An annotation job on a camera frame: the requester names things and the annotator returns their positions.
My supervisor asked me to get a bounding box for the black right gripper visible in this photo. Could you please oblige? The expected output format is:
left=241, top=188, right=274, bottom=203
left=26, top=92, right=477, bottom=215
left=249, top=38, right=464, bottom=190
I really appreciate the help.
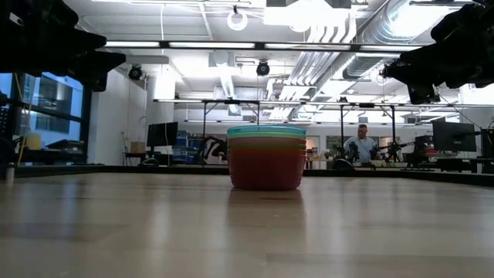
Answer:
left=395, top=0, right=494, bottom=104

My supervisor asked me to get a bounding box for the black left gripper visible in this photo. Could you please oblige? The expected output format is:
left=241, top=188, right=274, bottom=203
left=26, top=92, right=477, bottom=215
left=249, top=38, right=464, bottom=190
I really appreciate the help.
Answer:
left=38, top=0, right=127, bottom=93

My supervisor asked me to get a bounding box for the light blue plastic bowl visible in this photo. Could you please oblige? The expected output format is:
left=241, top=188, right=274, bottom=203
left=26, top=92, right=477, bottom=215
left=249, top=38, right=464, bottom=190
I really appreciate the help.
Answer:
left=227, top=125, right=307, bottom=136

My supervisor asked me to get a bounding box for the pink plastic bowl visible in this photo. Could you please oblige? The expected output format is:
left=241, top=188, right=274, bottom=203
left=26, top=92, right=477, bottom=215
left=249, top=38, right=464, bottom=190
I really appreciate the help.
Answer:
left=227, top=137, right=307, bottom=147

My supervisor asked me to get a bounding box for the yellow plastic bowl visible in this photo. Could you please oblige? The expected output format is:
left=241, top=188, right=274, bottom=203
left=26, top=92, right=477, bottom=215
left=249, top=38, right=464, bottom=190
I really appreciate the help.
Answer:
left=228, top=143, right=307, bottom=151

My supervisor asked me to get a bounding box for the purple plastic bowl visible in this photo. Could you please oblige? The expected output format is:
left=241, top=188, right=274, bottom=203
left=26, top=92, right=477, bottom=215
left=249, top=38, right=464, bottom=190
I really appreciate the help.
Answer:
left=228, top=153, right=306, bottom=191

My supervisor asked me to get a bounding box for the large black computer monitor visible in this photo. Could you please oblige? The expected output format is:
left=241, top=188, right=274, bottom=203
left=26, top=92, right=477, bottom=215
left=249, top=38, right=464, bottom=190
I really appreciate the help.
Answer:
left=431, top=120, right=478, bottom=153

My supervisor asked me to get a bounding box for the small black computer monitor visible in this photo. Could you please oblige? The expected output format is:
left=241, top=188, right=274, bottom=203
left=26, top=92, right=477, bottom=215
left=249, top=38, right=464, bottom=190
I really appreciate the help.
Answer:
left=414, top=134, right=435, bottom=154

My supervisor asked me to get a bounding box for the yellow bin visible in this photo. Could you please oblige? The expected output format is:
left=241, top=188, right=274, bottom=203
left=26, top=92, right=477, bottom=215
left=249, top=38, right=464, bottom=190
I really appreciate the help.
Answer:
left=25, top=134, right=42, bottom=151

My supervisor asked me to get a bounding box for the person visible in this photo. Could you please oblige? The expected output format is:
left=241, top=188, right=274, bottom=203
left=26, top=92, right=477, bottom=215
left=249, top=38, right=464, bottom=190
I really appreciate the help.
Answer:
left=342, top=123, right=378, bottom=163

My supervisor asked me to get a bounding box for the blue storage bins shelf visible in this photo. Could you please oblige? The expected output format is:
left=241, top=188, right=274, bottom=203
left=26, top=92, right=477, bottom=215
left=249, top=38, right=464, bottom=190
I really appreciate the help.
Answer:
left=172, top=130, right=202, bottom=164

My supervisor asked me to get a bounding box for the white ceiling light panel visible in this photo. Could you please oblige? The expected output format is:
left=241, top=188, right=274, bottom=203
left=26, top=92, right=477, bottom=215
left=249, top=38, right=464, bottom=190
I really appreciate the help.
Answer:
left=263, top=5, right=353, bottom=29

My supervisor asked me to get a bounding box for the white cylinder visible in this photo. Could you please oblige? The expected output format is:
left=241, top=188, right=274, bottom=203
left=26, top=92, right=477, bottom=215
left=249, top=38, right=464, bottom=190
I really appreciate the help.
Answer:
left=4, top=161, right=16, bottom=185

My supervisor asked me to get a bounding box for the silver ventilation duct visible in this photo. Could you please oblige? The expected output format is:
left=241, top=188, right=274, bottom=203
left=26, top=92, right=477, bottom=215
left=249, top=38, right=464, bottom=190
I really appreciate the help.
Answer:
left=341, top=0, right=456, bottom=81

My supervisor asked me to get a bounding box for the black window frame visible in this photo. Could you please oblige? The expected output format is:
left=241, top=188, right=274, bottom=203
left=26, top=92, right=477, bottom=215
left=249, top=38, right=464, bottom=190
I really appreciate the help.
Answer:
left=0, top=71, right=93, bottom=165

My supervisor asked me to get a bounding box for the black metal workstation frame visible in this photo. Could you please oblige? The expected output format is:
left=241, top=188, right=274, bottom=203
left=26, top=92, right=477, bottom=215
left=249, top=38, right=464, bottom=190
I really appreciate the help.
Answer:
left=339, top=102, right=397, bottom=155
left=201, top=99, right=262, bottom=165

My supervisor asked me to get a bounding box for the white coiled cable ring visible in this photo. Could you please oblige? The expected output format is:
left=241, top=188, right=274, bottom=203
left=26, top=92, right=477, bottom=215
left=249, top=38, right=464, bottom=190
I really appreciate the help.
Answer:
left=226, top=8, right=249, bottom=32

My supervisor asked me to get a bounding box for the black overhead frame beam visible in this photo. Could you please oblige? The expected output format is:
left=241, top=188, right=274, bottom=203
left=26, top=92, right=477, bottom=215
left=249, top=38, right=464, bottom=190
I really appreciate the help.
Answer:
left=103, top=39, right=425, bottom=53

